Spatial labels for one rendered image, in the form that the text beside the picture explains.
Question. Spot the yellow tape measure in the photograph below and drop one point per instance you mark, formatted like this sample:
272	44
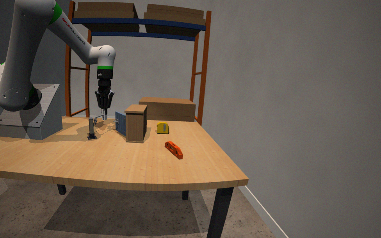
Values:
162	128

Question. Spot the orange torpedo level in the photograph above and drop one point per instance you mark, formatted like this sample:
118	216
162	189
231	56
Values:
174	149

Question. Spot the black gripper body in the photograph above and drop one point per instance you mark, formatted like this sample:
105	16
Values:
104	85

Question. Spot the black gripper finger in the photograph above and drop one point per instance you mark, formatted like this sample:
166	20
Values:
100	100
107	102

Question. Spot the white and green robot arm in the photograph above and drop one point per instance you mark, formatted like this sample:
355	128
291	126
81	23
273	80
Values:
30	20

